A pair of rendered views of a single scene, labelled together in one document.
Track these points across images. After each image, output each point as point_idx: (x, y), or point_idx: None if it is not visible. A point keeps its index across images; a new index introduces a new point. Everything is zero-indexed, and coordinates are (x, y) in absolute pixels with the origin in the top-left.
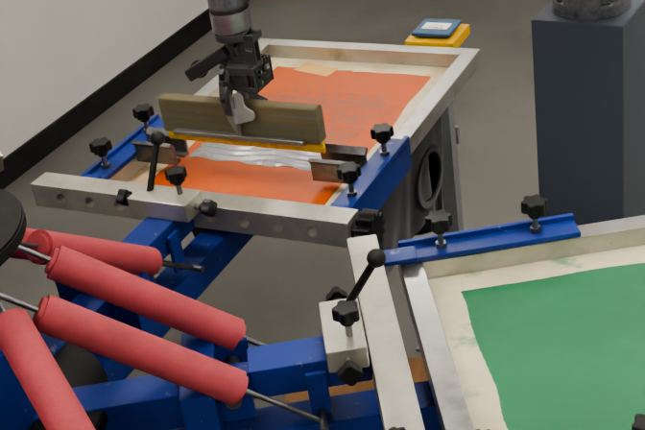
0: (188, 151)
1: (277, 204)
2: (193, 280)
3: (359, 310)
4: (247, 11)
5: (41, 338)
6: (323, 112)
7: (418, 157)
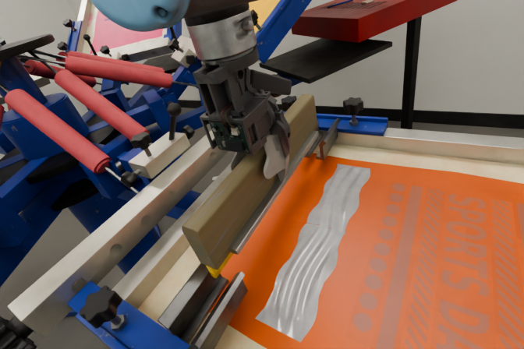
0: (323, 157)
1: (107, 232)
2: (175, 210)
3: None
4: (200, 29)
5: None
6: (478, 290)
7: None
